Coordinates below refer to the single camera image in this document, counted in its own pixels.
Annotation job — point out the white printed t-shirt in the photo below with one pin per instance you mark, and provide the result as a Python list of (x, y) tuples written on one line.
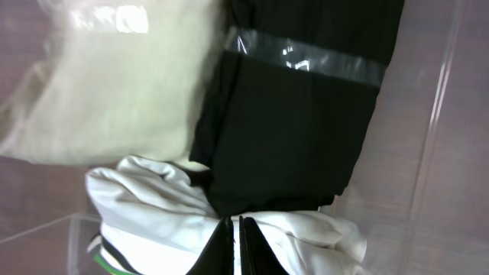
[(155, 222)]

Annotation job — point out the clear plastic storage bin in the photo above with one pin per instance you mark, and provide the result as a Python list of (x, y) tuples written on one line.
[(419, 192)]

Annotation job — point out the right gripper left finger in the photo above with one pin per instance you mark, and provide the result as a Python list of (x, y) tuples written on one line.
[(217, 257)]

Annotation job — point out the black garment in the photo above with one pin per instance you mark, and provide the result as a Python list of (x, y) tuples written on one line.
[(288, 108)]

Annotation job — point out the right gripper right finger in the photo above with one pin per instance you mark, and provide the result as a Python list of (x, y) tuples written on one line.
[(257, 257)]

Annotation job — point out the cream cloth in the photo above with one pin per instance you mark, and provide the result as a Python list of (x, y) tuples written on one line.
[(120, 78)]

